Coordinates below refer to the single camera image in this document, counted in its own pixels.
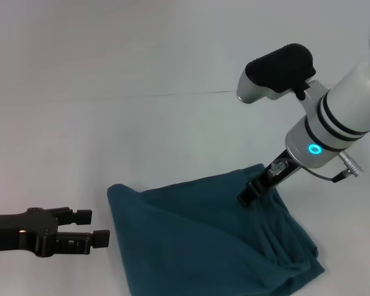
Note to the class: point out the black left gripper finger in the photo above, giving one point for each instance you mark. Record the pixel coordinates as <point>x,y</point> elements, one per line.
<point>80,217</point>
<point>86,240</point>

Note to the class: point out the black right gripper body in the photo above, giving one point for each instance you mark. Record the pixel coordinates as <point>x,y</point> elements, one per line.
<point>276,174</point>

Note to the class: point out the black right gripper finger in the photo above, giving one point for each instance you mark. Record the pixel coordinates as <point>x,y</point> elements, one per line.
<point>245,192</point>
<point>249,200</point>

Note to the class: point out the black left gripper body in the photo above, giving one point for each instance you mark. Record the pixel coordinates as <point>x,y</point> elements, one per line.
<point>18,231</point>

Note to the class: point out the blue shirt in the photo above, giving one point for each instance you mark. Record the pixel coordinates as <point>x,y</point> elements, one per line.
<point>209,234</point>

